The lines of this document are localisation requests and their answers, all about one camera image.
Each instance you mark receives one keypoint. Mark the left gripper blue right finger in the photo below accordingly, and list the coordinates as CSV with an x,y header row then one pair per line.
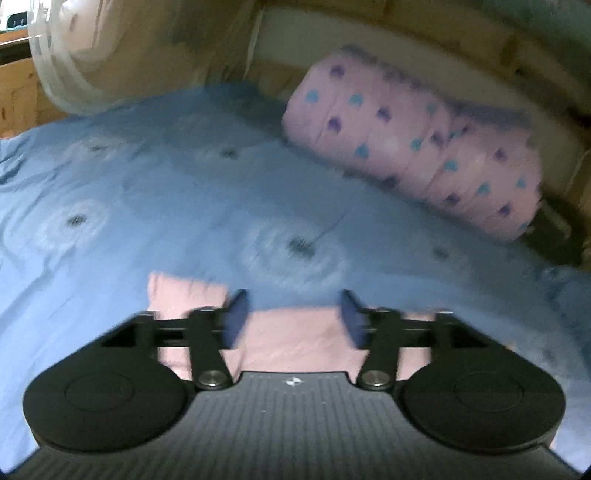
x,y
379,332

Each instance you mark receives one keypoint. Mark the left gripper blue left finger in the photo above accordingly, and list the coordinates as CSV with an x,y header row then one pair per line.
x,y
213,337

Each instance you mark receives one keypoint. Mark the pink knitted cardigan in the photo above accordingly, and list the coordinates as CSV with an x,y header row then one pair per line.
x,y
295,340

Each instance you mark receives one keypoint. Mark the pink heart-print rolled quilt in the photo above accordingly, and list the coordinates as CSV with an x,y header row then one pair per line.
x,y
474,162

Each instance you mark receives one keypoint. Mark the white mosquito net curtain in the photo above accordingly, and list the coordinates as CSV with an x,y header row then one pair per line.
x,y
93,56

